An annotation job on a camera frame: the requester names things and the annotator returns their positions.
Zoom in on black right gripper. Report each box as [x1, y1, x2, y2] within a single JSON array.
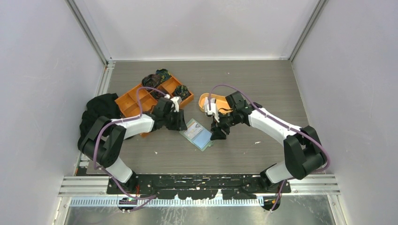
[[210, 110, 238, 141]]

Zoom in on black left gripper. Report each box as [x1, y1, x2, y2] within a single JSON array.
[[163, 109, 187, 131]]

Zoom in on white printed card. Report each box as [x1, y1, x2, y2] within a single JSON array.
[[184, 121, 203, 140]]

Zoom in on green card holder wallet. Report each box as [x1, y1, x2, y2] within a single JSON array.
[[180, 119, 214, 151]]

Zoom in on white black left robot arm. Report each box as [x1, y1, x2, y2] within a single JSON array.
[[78, 96, 187, 194]]

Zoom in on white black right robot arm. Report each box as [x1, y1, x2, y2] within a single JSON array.
[[202, 91, 328, 193]]

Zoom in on yellow oval tray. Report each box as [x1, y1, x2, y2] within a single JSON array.
[[198, 93, 232, 114]]

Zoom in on green patterned rolled sock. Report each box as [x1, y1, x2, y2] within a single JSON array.
[[173, 85, 191, 101]]

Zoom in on orange wooden divider box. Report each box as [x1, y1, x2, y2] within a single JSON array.
[[115, 76, 194, 138]]

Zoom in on dark rolled sock left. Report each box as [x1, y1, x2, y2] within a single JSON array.
[[141, 74, 161, 88]]

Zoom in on dark rolled sock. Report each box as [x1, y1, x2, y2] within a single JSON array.
[[141, 74, 161, 88], [155, 68, 171, 83]]

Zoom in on dark rolled sock top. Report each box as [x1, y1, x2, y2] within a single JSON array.
[[155, 68, 171, 83]]

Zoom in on black cloth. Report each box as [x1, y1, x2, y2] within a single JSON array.
[[77, 93, 122, 147]]

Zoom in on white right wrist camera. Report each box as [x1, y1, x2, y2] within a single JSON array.
[[203, 97, 219, 122]]

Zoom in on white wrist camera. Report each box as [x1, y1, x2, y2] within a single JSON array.
[[164, 94, 182, 112], [203, 97, 219, 122]]

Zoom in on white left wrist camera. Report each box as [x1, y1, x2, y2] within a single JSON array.
[[164, 94, 182, 112]]

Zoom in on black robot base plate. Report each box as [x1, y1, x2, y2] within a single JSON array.
[[124, 174, 291, 200]]

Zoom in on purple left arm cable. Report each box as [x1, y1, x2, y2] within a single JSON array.
[[92, 86, 172, 212]]

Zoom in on aluminium frame rail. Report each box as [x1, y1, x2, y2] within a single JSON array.
[[58, 174, 341, 211]]

